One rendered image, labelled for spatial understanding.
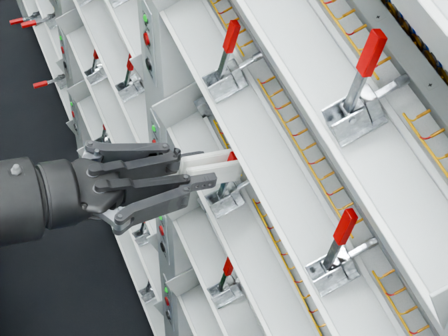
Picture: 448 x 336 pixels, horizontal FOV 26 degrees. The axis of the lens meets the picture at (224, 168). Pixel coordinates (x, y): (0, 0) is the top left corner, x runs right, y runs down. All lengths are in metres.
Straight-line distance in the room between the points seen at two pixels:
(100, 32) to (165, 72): 0.53
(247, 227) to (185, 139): 0.17
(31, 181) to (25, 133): 1.55
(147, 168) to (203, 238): 0.32
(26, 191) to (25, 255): 1.30
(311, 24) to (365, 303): 0.25
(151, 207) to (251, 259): 0.15
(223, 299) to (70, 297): 0.94
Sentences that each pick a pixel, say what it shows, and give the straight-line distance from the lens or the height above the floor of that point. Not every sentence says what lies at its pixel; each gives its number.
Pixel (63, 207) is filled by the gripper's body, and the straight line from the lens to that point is 1.05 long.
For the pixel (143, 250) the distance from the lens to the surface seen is 1.90.
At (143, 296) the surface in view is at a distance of 2.05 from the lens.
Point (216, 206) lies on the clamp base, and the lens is 1.17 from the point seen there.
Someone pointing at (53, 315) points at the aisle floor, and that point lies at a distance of 2.22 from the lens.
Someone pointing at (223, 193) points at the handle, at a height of 0.94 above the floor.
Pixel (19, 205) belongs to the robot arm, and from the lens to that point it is 1.03.
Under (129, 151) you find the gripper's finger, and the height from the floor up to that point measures 1.01.
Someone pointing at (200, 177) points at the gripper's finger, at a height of 0.99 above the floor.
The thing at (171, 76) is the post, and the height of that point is 0.99.
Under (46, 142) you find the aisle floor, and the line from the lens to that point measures 2.56.
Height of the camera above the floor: 1.83
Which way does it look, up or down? 48 degrees down
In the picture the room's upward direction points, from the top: straight up
